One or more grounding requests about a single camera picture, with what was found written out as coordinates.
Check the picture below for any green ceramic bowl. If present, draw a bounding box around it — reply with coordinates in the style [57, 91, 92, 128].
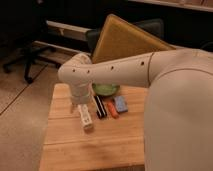
[92, 84, 120, 96]

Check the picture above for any black office chair base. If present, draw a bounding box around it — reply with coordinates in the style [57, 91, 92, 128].
[3, 46, 61, 84]

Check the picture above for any dark chair behind cushion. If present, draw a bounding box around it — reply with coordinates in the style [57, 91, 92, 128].
[85, 19, 164, 53]

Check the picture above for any orange marker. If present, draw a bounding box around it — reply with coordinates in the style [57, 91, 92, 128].
[107, 102, 119, 119]

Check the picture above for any clear plastic cup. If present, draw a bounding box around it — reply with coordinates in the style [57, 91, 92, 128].
[70, 96, 75, 113]

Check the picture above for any white plastic bottle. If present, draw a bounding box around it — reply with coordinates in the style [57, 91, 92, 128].
[78, 104, 93, 130]

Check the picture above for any wooden table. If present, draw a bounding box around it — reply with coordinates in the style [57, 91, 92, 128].
[39, 84, 147, 171]

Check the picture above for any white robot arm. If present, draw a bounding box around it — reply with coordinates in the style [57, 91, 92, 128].
[58, 48, 213, 104]

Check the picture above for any black striped rectangular block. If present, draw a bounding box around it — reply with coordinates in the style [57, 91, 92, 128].
[94, 96, 107, 119]

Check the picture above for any blue sponge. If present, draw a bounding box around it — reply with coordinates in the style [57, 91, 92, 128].
[114, 96, 128, 113]

